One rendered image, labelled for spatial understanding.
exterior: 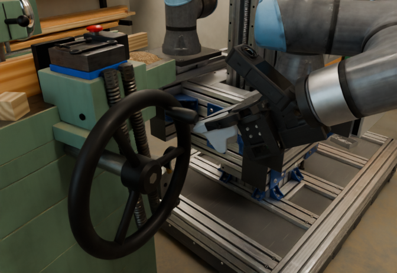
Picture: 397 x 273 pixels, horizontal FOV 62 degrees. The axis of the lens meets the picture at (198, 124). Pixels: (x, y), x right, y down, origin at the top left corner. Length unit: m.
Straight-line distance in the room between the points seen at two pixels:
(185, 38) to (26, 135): 0.77
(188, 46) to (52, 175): 0.75
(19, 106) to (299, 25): 0.45
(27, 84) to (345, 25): 0.55
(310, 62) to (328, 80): 0.54
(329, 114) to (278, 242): 0.93
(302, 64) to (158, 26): 3.68
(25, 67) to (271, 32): 0.45
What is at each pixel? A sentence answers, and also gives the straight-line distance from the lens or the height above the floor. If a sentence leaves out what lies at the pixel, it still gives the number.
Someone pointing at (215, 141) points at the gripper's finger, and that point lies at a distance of 0.53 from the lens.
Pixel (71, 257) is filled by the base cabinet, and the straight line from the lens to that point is 0.81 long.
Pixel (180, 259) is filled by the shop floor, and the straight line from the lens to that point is 1.51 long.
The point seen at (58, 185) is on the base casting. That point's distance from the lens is 0.70.
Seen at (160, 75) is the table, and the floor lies 0.87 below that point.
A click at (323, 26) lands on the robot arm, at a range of 0.48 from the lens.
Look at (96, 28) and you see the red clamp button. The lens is 0.66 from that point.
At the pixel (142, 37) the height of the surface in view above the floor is 0.93.
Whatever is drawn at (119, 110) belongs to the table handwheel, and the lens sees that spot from 0.48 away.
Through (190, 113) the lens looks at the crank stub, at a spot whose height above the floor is 0.91.
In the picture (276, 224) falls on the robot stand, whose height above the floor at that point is 0.21.
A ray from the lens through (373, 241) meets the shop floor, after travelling 1.77.
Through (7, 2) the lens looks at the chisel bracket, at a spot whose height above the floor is 1.07.
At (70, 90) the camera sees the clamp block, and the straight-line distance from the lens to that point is 0.60.
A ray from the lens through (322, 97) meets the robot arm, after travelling 0.42.
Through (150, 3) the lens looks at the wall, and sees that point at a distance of 4.55.
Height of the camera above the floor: 1.13
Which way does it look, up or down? 26 degrees down
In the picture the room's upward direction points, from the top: straight up
